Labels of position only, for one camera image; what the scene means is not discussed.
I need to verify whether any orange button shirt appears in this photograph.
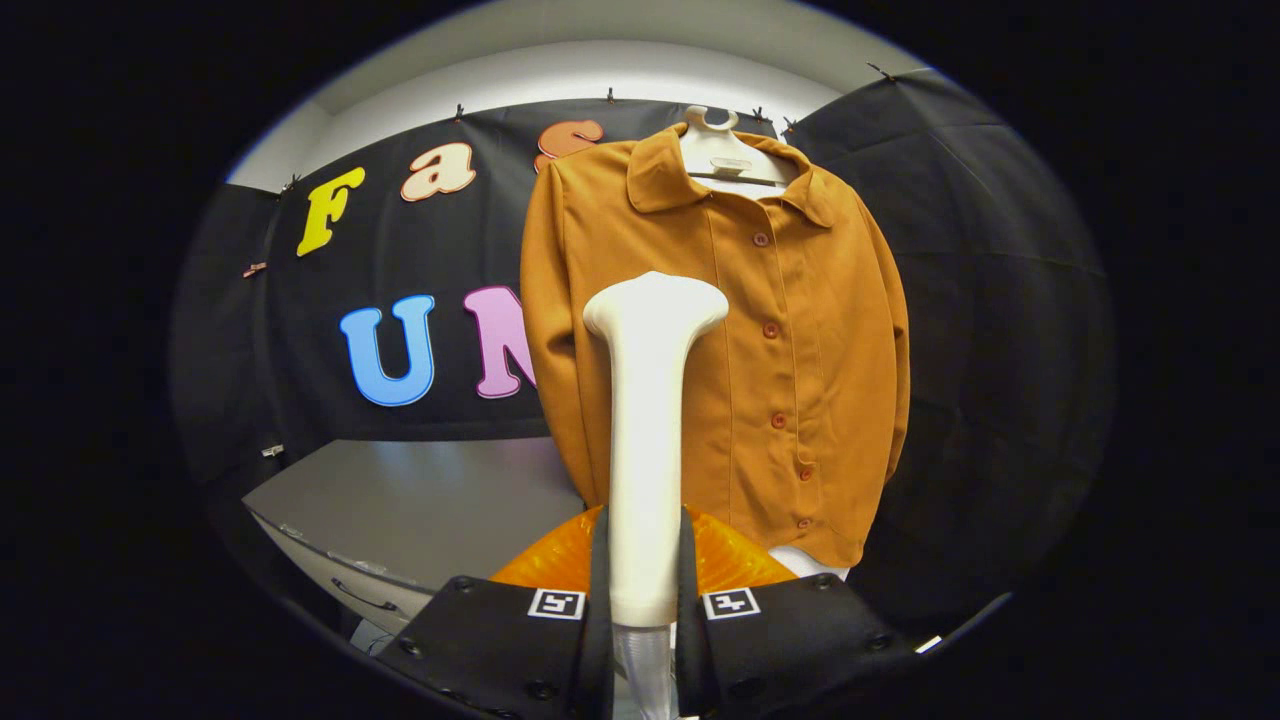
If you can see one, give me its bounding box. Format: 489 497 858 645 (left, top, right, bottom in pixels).
519 123 912 569

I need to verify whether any row of black clips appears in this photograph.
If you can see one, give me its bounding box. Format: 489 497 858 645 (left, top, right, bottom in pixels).
278 60 901 197

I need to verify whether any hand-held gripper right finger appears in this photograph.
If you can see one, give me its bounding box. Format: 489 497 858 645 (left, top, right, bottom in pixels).
675 505 921 720

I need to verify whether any black backdrop cloth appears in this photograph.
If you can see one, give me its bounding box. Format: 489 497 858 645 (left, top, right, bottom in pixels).
170 68 1117 646

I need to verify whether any white clothes hanger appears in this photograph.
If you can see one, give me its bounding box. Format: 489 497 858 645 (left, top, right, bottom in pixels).
677 104 801 202

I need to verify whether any white garment steamer head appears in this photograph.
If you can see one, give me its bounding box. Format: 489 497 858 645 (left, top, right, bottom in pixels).
583 271 730 629

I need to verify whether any grey cabinet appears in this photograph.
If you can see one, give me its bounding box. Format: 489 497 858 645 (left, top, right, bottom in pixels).
243 437 601 646

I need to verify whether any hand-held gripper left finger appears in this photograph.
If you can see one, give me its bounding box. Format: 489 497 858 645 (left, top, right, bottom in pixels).
375 505 615 720

